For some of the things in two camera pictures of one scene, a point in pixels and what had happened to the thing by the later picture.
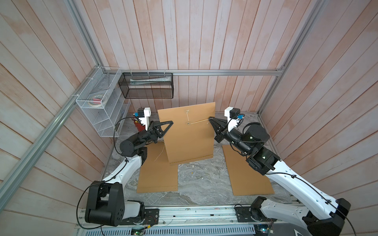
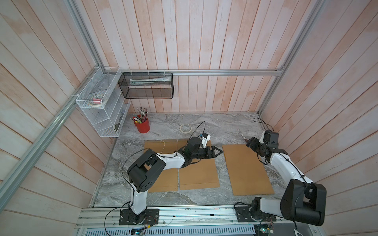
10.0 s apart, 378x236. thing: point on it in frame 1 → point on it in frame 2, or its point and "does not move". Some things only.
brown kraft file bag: [157, 174] does not move
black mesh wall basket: [147, 85] does not move
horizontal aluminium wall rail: [193, 71] does not move
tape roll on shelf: [97, 100] does not move
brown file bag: [245, 180] does not move
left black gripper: [155, 132] → [212, 155]
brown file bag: [191, 136] → [201, 174]
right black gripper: [222, 132] → [252, 142]
